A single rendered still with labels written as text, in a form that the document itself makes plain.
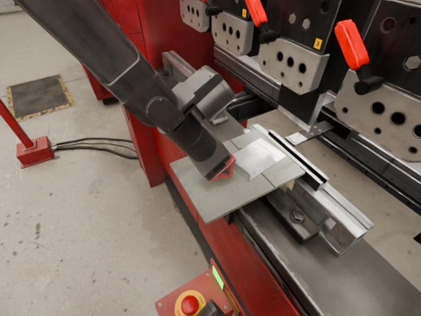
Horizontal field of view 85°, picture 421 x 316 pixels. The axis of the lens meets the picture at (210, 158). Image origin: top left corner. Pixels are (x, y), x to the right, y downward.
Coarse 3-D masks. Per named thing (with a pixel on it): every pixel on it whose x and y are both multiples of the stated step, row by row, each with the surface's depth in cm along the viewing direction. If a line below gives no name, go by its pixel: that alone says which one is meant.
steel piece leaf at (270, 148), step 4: (256, 140) 60; (260, 140) 60; (264, 140) 60; (260, 144) 59; (264, 144) 59; (268, 144) 59; (268, 148) 58; (272, 148) 58; (272, 152) 57; (276, 152) 57; (280, 152) 57; (276, 156) 56; (280, 156) 56; (284, 156) 56
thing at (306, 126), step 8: (280, 88) 52; (288, 88) 50; (280, 96) 53; (288, 96) 51; (296, 96) 49; (304, 96) 47; (312, 96) 45; (320, 96) 44; (280, 104) 54; (288, 104) 51; (296, 104) 49; (304, 104) 47; (312, 104) 46; (320, 104) 46; (288, 112) 54; (296, 112) 50; (304, 112) 48; (312, 112) 46; (296, 120) 52; (304, 120) 49; (312, 120) 48; (304, 128) 51
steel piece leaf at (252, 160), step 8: (256, 144) 59; (240, 152) 57; (248, 152) 57; (256, 152) 57; (264, 152) 57; (240, 160) 56; (248, 160) 56; (256, 160) 56; (264, 160) 56; (272, 160) 56; (240, 168) 51; (248, 168) 54; (256, 168) 54; (264, 168) 54; (248, 176) 50
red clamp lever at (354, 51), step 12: (336, 24) 30; (348, 24) 29; (336, 36) 30; (348, 36) 29; (348, 48) 29; (360, 48) 29; (348, 60) 30; (360, 60) 29; (360, 72) 29; (360, 84) 29; (372, 84) 29
